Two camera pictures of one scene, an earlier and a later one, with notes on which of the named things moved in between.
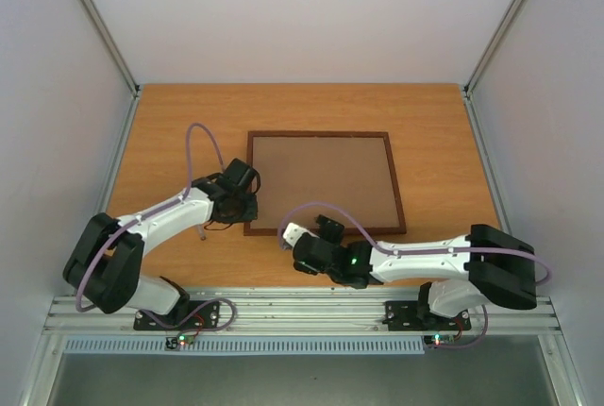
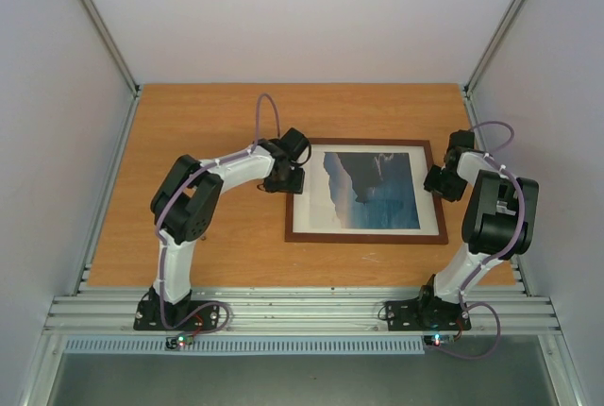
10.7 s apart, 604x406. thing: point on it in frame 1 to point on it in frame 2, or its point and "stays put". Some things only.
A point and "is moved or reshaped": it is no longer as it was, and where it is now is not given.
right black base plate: x=406 y=316 stays put
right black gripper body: x=311 y=252 to x=444 y=184
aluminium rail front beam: x=355 y=309 stays put
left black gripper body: x=242 y=212 to x=289 y=184
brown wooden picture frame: x=351 y=169 is moved or reshaped
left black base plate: x=205 y=320 stays put
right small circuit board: x=438 y=340 stays put
